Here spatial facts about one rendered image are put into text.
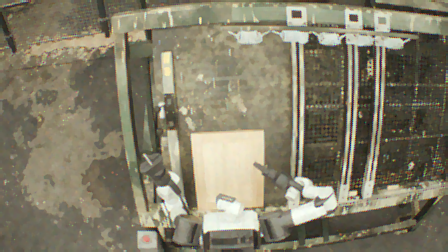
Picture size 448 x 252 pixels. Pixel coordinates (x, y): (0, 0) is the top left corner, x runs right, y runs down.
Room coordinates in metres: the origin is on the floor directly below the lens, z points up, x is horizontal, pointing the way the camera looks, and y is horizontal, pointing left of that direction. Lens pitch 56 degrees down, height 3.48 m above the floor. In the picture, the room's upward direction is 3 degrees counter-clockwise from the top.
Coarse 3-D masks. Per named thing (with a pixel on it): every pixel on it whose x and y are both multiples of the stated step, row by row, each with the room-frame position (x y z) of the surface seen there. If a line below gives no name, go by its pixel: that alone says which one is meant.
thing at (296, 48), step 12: (288, 12) 1.67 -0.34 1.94; (288, 24) 1.64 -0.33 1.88; (300, 24) 1.64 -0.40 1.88; (300, 36) 1.52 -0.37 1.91; (300, 48) 1.60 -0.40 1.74; (300, 60) 1.57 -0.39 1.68; (300, 72) 1.53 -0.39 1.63; (300, 84) 1.50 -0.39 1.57; (300, 96) 1.47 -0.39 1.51; (300, 108) 1.44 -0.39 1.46; (300, 120) 1.40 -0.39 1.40; (300, 132) 1.37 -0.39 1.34; (300, 144) 1.33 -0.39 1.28; (300, 156) 1.30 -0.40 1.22; (300, 168) 1.26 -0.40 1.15; (288, 204) 1.15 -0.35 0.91
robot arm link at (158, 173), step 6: (156, 156) 1.13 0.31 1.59; (144, 162) 1.10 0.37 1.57; (156, 162) 1.09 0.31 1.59; (162, 162) 1.10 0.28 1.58; (144, 168) 1.07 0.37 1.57; (150, 168) 1.07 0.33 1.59; (156, 168) 1.08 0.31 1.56; (162, 168) 1.09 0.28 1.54; (144, 174) 1.05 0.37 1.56; (150, 174) 1.05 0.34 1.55; (156, 174) 1.06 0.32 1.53; (162, 174) 1.07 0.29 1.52; (168, 174) 1.09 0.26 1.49; (156, 180) 1.05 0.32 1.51; (162, 180) 1.05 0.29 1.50
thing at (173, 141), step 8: (168, 64) 1.60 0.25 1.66; (168, 80) 1.55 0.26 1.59; (168, 88) 1.53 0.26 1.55; (176, 120) 1.46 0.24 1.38; (168, 136) 1.40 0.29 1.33; (176, 136) 1.40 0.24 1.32; (168, 144) 1.38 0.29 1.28; (176, 144) 1.37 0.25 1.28; (176, 152) 1.35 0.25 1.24; (176, 160) 1.33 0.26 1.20; (176, 168) 1.30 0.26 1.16; (176, 184) 1.25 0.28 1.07; (184, 192) 1.23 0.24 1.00
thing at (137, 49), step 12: (132, 48) 1.71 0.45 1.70; (144, 48) 1.70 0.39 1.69; (324, 48) 1.68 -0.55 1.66; (408, 48) 1.69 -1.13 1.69; (144, 60) 1.68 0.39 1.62; (144, 72) 1.65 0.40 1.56; (144, 84) 1.61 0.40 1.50; (384, 96) 1.54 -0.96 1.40; (444, 120) 1.45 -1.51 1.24; (432, 132) 1.43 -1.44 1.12; (156, 144) 1.44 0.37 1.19; (420, 144) 1.35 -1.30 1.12
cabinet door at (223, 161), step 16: (192, 144) 1.38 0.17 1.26; (208, 144) 1.38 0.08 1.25; (224, 144) 1.38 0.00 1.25; (240, 144) 1.38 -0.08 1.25; (256, 144) 1.37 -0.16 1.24; (208, 160) 1.34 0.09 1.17; (224, 160) 1.33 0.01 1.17; (240, 160) 1.33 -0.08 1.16; (256, 160) 1.32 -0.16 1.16; (208, 176) 1.29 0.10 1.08; (224, 176) 1.28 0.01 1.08; (240, 176) 1.28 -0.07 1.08; (256, 176) 1.27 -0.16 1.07; (208, 192) 1.23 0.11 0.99; (224, 192) 1.23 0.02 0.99; (240, 192) 1.22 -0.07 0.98; (256, 192) 1.22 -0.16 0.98; (208, 208) 1.17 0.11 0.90
